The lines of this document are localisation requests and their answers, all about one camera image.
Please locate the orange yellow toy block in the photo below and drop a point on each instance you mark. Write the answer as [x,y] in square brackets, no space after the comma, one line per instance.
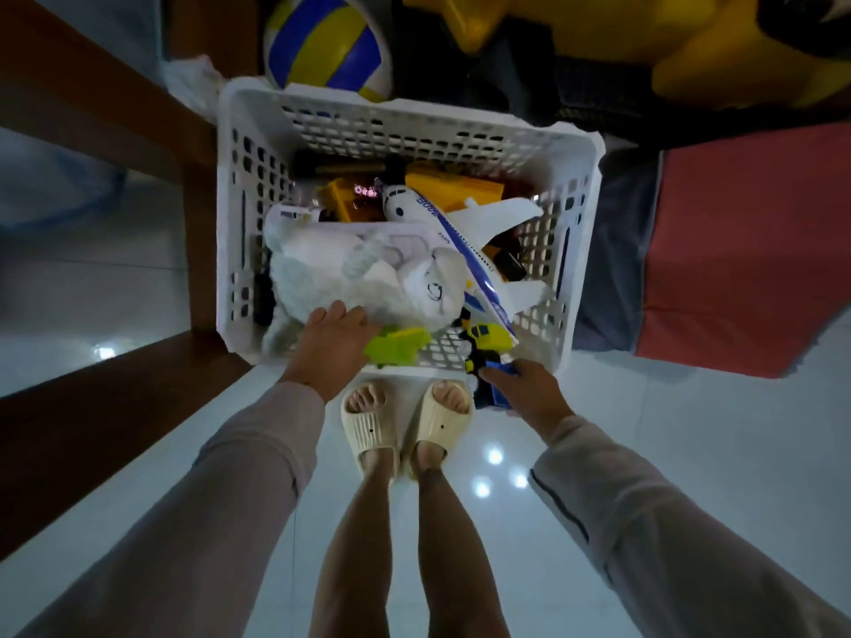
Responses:
[459,185]

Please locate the black gold toy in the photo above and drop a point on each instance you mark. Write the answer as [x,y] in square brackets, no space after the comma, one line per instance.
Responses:
[339,166]

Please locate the person's right forearm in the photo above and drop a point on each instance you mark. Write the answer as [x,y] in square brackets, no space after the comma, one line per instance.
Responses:
[665,538]

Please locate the blue yellow white volleyball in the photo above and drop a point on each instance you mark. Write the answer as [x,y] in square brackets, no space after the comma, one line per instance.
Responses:
[326,49]

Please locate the red cloth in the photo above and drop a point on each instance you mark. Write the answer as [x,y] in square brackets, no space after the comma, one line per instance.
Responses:
[751,252]

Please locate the person's left leg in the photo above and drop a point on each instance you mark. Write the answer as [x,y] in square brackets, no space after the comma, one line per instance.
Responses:
[359,558]

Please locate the person's right hand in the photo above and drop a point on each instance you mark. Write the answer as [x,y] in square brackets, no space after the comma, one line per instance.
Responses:
[535,395]

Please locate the white blue toy airplane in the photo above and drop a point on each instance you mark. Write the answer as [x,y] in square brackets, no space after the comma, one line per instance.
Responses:
[465,239]

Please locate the person's left hand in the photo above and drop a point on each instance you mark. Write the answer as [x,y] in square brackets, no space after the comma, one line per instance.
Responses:
[326,358]

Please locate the white plastic basket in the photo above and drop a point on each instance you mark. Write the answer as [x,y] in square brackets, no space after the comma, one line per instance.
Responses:
[412,126]

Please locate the cream slipper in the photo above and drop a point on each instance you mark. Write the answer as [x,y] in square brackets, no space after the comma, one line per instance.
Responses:
[439,431]
[369,438]

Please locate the blue toy vehicle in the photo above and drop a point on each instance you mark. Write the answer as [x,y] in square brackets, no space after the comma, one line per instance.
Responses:
[489,391]

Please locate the white plastic bag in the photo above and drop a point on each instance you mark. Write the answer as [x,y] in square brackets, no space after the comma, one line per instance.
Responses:
[189,82]

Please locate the black toy piece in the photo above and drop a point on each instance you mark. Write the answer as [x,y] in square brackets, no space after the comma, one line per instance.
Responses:
[510,259]

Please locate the cream right slipper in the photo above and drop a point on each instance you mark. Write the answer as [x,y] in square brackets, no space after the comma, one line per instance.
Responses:
[439,431]

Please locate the person's left fingers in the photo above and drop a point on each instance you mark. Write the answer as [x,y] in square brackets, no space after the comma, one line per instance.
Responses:
[337,314]

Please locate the person's right leg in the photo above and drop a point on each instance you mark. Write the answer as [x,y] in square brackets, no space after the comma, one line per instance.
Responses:
[459,564]

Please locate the person's leg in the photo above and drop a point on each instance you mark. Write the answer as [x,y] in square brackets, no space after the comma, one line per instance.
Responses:
[459,564]
[359,558]

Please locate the cream left slipper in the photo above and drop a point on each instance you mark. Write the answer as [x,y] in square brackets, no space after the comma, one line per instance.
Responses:
[369,438]

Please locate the grey cloth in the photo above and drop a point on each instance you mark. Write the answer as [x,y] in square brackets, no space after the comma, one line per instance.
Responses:
[618,259]

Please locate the brown wooden table frame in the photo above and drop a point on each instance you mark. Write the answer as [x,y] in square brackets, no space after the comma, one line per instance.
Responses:
[86,418]

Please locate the yellow toy car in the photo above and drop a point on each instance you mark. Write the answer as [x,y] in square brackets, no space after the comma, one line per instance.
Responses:
[489,335]

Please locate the green plastic toy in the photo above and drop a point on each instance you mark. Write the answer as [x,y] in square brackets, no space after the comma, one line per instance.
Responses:
[397,345]

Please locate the white plush toy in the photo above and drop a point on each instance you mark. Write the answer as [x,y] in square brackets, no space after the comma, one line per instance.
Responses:
[332,272]

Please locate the person's left forearm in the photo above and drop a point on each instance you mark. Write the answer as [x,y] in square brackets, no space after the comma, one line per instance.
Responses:
[199,518]

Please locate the black fabric bag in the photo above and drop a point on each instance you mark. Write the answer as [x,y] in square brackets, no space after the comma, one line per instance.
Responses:
[598,92]

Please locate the yellow inflatable toy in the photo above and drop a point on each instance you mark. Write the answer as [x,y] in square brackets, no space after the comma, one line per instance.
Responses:
[698,46]

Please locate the yellow toy truck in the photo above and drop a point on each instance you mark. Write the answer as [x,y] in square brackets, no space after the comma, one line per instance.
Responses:
[339,199]

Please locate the person's right thumb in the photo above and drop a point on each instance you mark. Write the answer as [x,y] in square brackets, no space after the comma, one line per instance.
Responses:
[497,376]

